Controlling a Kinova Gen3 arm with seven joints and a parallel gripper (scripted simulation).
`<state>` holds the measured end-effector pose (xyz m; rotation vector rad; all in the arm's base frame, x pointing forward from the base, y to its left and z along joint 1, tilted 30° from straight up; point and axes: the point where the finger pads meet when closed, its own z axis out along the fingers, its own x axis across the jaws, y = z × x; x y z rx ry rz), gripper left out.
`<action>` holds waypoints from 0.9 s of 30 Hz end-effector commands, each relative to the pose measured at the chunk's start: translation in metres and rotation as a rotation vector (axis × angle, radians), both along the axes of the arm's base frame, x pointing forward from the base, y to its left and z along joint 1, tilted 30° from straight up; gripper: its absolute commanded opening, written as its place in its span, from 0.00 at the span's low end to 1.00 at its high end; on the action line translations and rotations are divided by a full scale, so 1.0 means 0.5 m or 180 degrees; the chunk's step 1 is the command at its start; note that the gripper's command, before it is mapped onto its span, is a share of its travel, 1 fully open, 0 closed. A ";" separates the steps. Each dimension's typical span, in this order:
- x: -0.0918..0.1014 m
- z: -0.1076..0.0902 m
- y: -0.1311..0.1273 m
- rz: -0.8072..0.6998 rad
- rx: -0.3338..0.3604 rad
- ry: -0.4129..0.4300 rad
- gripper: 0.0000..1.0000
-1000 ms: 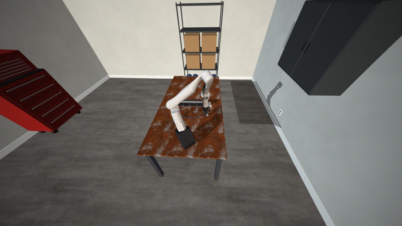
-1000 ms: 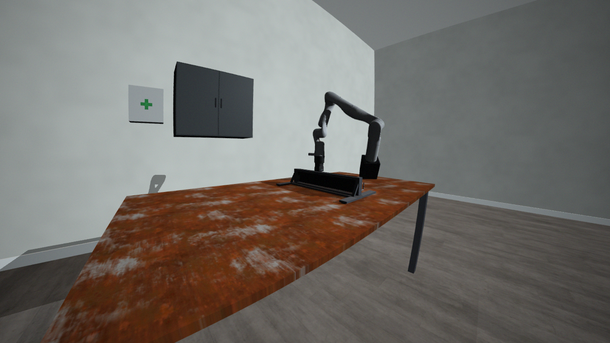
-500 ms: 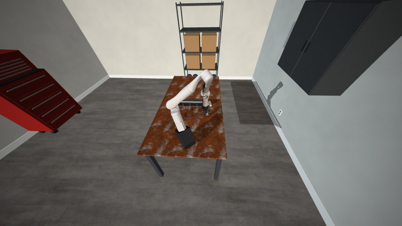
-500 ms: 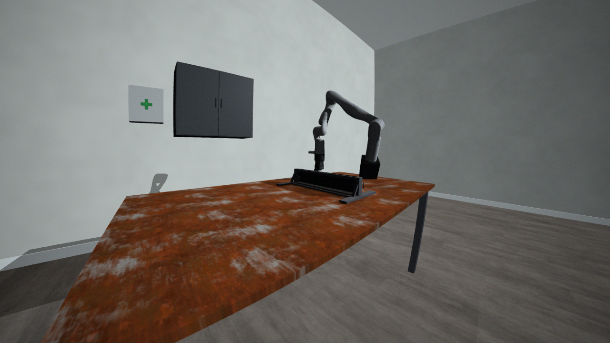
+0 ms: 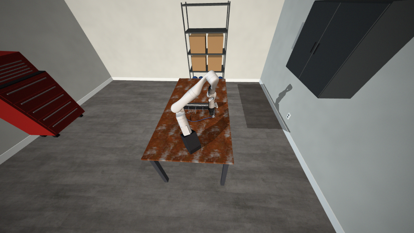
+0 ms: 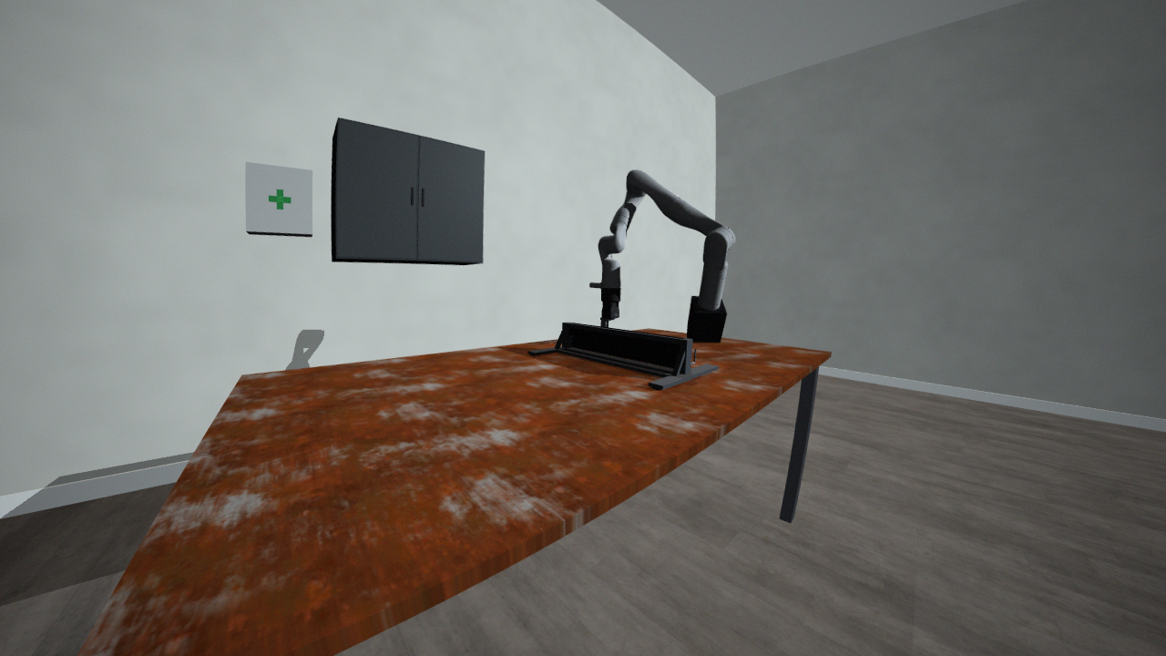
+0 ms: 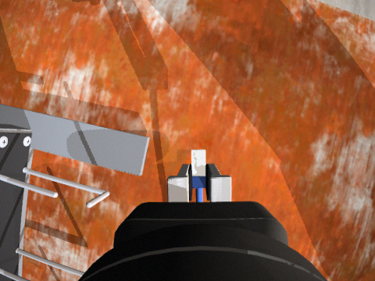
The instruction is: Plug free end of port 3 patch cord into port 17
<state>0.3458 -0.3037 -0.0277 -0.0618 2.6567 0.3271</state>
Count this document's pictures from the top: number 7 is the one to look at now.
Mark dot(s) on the blue patch cable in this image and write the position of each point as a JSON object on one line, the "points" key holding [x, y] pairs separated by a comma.
{"points": [[198, 194]]}

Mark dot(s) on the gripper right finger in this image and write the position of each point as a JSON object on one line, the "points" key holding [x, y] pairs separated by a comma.
{"points": [[217, 186]]}

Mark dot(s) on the black patch panel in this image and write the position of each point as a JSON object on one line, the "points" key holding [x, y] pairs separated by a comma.
{"points": [[22, 131]]}

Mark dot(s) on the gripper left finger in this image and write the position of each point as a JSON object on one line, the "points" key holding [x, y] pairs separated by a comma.
{"points": [[178, 187]]}

